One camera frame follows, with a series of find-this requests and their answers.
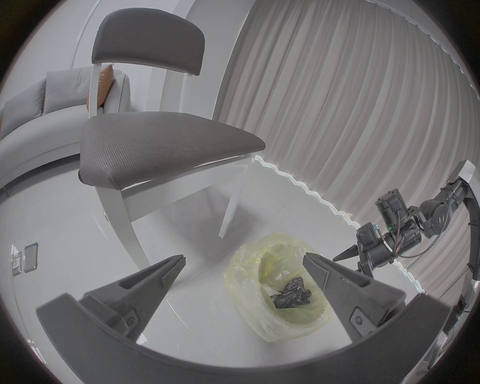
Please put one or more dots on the grey sofa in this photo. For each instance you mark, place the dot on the grey sofa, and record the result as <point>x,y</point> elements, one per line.
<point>33,142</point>

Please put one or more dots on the yellow plastic bag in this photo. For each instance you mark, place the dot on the yellow plastic bag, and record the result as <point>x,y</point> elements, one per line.
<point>240,270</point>

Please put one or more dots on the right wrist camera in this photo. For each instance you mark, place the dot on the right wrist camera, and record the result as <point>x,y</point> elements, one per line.
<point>366,234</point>

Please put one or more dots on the orange cushion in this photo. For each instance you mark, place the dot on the orange cushion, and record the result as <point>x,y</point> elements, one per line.
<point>105,84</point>

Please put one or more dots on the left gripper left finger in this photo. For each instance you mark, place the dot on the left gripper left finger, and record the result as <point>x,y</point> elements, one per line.
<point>138,296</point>

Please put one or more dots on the white chair grey seat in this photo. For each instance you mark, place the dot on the white chair grey seat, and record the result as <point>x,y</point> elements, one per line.
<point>157,150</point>

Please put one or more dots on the white curtain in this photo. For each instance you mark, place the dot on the white curtain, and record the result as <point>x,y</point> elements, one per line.
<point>337,93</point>

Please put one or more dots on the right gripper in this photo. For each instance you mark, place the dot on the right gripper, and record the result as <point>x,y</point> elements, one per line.
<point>393,245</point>

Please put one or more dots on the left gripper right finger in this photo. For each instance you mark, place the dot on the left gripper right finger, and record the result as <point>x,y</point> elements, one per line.
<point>348,296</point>

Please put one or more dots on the crumpled black plastic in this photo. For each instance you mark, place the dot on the crumpled black plastic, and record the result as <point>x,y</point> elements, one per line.
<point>292,294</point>

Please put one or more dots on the white trash bin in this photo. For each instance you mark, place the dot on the white trash bin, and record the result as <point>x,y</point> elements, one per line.
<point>255,322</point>

